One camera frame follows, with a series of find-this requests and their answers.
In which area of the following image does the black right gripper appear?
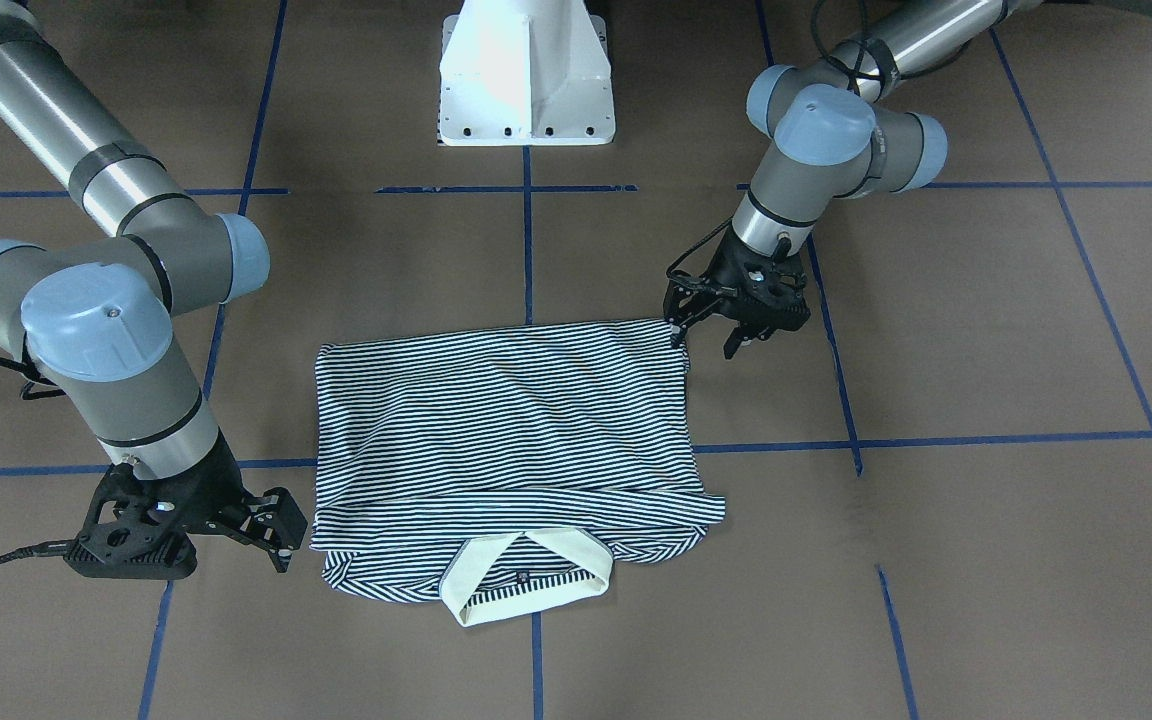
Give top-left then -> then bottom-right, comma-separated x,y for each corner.
65,435 -> 308,579

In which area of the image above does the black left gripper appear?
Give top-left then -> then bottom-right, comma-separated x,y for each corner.
664,223 -> 812,361

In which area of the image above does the blue white striped polo shirt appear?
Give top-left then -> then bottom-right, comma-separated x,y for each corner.
312,319 -> 726,626

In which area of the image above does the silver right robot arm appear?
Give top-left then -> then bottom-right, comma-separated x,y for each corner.
0,1 -> 306,579

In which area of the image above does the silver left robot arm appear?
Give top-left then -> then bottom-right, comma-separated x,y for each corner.
664,1 -> 1030,357

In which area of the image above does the brown paper table cover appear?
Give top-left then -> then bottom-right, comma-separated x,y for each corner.
0,1 -> 1152,719

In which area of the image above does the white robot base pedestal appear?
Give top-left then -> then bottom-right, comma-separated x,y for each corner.
435,1 -> 617,147

